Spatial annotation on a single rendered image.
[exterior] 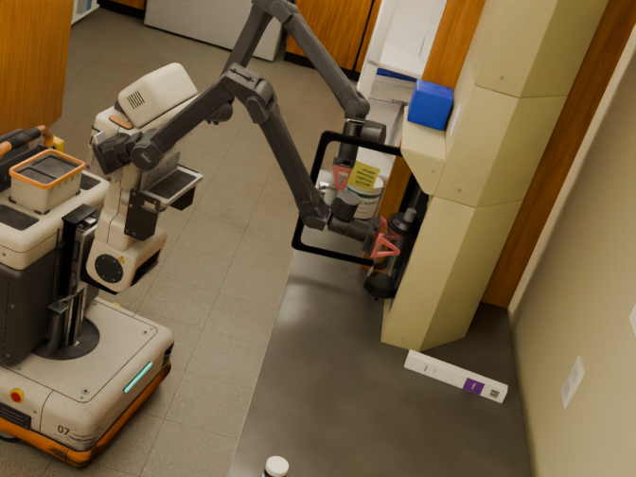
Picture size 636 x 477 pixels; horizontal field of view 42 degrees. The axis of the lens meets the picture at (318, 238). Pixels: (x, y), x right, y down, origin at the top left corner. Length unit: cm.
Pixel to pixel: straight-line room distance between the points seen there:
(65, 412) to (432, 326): 127
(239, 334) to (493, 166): 197
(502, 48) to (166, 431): 195
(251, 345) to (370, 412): 169
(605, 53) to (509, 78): 47
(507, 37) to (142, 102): 106
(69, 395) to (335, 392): 111
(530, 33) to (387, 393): 94
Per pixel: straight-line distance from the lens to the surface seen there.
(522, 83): 200
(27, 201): 281
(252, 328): 381
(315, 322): 231
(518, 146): 211
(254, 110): 210
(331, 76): 249
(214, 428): 329
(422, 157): 205
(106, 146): 238
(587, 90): 242
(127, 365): 305
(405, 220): 227
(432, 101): 221
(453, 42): 234
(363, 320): 238
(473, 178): 208
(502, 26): 196
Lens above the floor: 225
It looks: 29 degrees down
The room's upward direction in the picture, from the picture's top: 16 degrees clockwise
